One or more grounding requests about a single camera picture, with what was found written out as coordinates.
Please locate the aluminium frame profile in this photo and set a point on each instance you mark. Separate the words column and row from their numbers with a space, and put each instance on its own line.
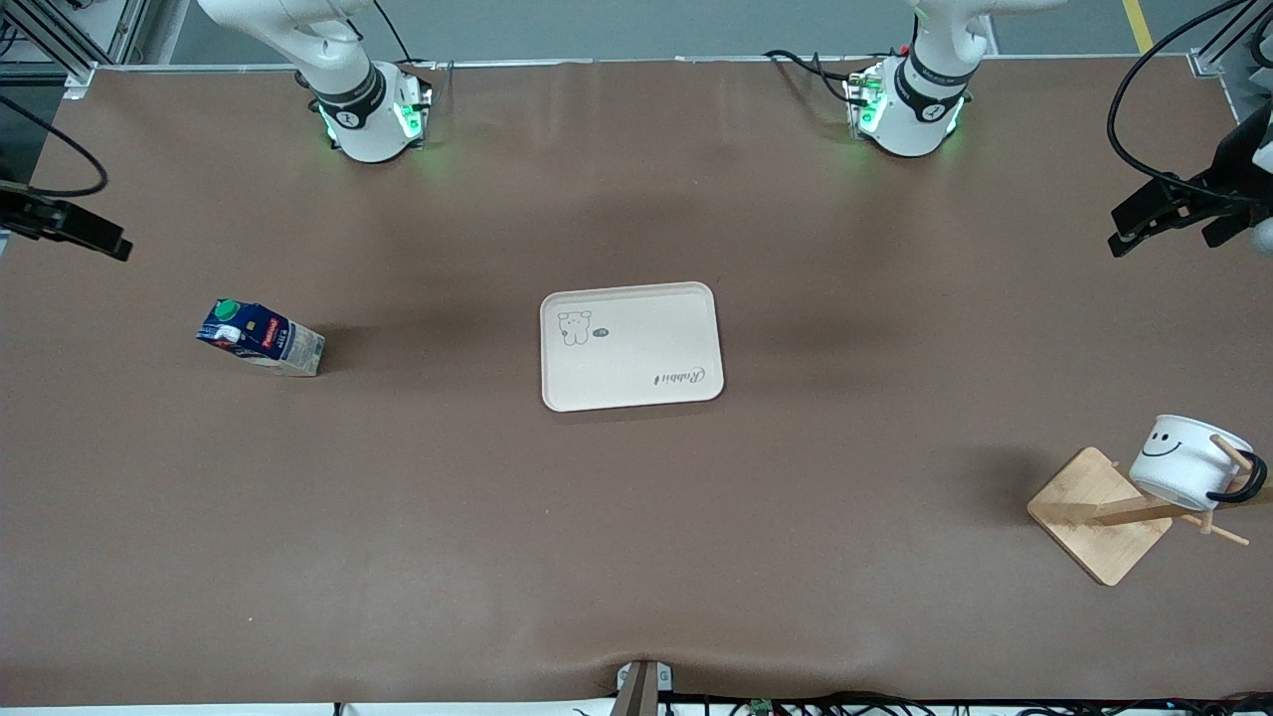
column 60, row 45

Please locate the brown table cover mat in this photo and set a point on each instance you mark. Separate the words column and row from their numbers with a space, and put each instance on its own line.
column 398, row 547

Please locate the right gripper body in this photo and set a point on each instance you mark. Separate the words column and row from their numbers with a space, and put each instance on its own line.
column 30, row 213

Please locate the cream plastic tray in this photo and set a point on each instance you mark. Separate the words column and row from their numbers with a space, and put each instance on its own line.
column 636, row 348

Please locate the blue milk carton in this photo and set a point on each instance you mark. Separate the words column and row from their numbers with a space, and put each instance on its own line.
column 261, row 338

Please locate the small green circuit board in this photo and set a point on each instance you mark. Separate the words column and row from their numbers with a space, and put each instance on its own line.
column 761, row 707

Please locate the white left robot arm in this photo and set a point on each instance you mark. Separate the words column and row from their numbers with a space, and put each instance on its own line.
column 910, row 119

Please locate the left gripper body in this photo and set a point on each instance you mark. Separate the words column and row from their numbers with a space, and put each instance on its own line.
column 1236, row 162

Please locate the wooden cup rack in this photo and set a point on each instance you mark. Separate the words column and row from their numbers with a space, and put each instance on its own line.
column 1094, row 522

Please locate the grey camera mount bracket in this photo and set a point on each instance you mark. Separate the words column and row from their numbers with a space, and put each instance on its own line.
column 641, row 686

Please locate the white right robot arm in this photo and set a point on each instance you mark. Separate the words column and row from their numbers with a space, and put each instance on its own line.
column 363, row 124

